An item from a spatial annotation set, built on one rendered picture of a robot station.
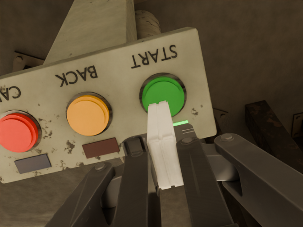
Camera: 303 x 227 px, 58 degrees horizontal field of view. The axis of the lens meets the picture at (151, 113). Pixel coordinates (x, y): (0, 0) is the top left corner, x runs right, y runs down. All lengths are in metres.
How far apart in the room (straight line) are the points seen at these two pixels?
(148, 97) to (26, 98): 0.12
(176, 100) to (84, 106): 0.09
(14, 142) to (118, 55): 0.13
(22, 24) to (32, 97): 0.64
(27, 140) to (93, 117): 0.07
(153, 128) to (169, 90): 0.10
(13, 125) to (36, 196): 1.17
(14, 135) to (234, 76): 0.84
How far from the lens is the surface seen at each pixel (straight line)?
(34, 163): 0.32
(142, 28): 0.72
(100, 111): 0.26
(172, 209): 1.55
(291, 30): 1.02
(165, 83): 0.25
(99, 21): 0.40
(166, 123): 0.16
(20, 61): 0.97
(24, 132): 0.29
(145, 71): 0.26
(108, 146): 0.29
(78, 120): 0.27
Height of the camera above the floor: 0.82
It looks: 52 degrees down
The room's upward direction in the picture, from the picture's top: 173 degrees clockwise
